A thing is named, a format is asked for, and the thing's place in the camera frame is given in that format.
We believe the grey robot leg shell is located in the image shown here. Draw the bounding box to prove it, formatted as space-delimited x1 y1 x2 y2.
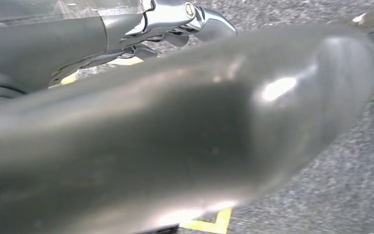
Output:
0 22 374 234

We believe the yellow floor tape square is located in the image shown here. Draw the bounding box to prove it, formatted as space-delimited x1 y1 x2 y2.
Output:
60 56 233 234

